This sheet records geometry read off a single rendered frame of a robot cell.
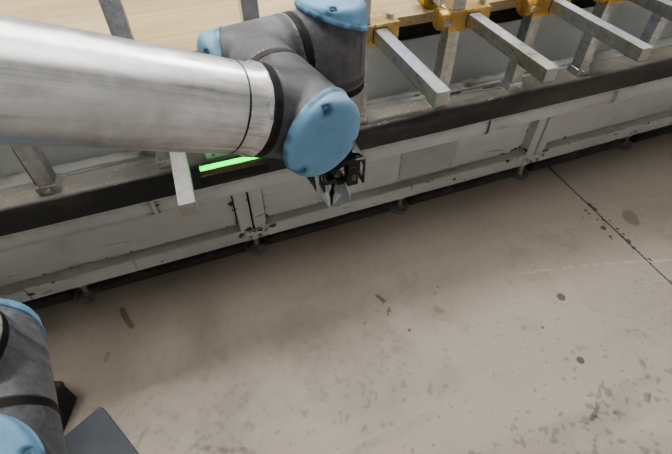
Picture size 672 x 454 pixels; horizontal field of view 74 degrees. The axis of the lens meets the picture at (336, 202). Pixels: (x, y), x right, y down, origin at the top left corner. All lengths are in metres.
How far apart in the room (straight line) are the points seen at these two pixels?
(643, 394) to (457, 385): 0.58
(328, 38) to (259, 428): 1.19
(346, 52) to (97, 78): 0.33
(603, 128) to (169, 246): 1.98
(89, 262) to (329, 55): 1.35
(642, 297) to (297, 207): 1.32
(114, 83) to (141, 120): 0.03
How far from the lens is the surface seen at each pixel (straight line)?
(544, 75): 1.02
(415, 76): 0.93
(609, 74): 1.69
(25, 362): 0.76
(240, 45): 0.52
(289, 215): 1.70
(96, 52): 0.36
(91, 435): 0.93
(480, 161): 2.02
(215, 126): 0.38
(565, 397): 1.66
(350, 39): 0.58
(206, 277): 1.78
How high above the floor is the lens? 1.41
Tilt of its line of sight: 45 degrees down
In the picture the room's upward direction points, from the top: straight up
